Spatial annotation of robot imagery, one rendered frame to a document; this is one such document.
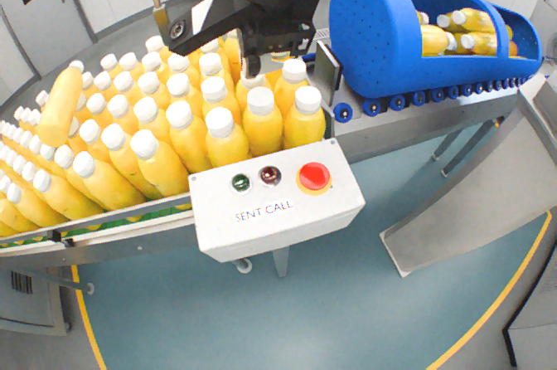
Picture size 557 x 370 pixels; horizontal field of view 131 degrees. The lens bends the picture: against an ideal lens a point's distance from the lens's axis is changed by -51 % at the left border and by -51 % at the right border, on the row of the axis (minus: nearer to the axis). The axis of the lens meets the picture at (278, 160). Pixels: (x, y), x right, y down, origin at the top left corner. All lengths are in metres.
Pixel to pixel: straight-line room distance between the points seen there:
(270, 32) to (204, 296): 1.33
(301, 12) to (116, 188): 0.40
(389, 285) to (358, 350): 0.40
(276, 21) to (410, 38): 0.26
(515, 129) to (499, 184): 0.17
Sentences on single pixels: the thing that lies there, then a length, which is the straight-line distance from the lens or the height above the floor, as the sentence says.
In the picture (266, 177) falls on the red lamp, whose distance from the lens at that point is 0.30.
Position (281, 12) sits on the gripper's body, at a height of 1.25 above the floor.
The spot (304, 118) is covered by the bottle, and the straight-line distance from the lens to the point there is 0.39.
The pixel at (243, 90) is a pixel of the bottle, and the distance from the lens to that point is 0.44.
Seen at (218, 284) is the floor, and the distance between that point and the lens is 1.42.
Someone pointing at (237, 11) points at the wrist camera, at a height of 1.27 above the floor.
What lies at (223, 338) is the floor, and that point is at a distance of 1.43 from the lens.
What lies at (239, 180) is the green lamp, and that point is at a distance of 0.30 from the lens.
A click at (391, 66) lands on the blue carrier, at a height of 1.11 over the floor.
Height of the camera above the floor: 1.37
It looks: 60 degrees down
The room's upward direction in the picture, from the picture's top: 2 degrees counter-clockwise
